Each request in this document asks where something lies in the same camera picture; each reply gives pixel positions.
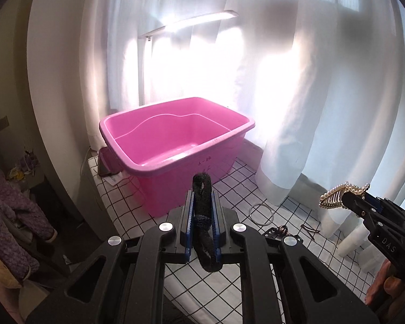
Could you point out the white black checked tablecloth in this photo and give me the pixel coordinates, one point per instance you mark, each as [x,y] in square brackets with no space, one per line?
[238,179]

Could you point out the wall switch plate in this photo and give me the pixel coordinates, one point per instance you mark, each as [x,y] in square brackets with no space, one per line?
[1,124]

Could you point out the person's right hand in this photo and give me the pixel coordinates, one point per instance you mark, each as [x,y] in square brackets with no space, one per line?
[383,290]

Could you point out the black hair clip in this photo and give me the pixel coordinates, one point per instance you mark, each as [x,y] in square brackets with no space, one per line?
[308,227]

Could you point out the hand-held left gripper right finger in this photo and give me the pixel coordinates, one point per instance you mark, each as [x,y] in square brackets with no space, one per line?
[217,222]

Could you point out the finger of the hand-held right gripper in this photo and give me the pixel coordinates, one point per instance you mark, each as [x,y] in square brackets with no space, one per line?
[355,204]
[374,203]

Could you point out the white curtain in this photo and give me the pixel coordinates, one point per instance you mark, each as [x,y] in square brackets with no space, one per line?
[307,91]

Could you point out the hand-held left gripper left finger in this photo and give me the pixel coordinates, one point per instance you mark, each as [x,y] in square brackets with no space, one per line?
[188,222]

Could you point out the pink plastic bin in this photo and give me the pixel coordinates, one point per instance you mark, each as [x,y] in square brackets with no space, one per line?
[162,141]

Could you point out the white paper label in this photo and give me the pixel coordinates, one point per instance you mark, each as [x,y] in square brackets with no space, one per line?
[116,179]

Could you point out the pearl hair claw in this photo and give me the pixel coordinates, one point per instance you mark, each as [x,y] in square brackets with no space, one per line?
[334,195]

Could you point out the purple fleece garment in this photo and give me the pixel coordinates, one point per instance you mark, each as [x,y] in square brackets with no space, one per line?
[6,209]

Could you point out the large silver bangle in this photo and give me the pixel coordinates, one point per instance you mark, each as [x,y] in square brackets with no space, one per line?
[261,204]

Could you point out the pile of small colourful clutter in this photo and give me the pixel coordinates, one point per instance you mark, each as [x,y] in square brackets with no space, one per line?
[23,165]

